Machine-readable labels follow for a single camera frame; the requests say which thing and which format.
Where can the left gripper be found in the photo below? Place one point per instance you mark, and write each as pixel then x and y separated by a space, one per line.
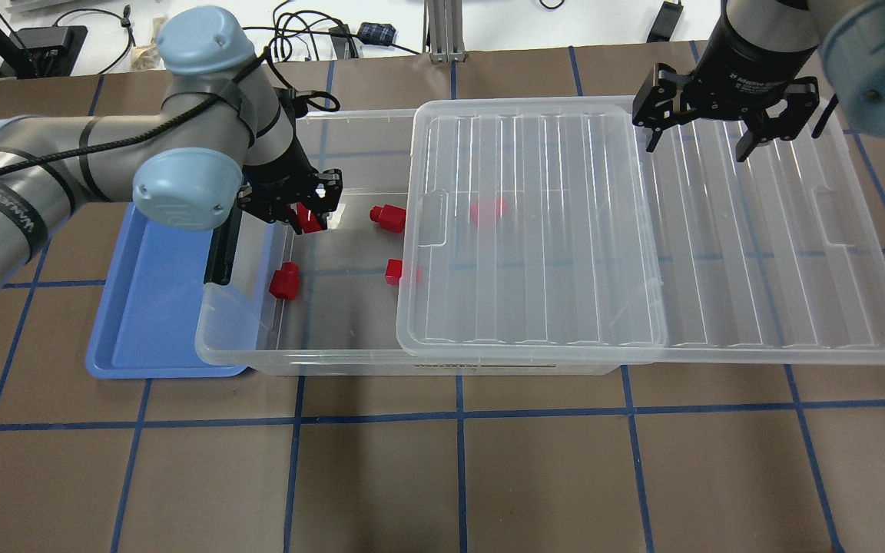
pixel 283 175

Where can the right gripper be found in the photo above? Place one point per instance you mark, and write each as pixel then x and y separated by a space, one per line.
pixel 754 54

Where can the red block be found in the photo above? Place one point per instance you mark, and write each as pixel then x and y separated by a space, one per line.
pixel 308 222
pixel 285 283
pixel 398 271
pixel 388 217
pixel 487 211

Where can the clear plastic box lid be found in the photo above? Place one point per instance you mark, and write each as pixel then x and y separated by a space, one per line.
pixel 771 260

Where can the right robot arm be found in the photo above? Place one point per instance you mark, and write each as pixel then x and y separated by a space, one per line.
pixel 848 38

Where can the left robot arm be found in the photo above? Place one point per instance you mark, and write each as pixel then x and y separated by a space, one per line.
pixel 224 139

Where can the clear plastic storage box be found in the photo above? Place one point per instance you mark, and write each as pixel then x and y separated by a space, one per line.
pixel 381 307

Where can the red block under lid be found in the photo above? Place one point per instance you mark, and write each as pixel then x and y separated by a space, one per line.
pixel 487 211

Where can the blue plastic tray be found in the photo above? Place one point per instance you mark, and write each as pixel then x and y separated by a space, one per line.
pixel 151 301

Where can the black power adapter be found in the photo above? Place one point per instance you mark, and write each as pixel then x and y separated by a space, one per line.
pixel 666 21

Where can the aluminium frame post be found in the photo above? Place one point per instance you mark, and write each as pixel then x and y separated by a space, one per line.
pixel 443 31

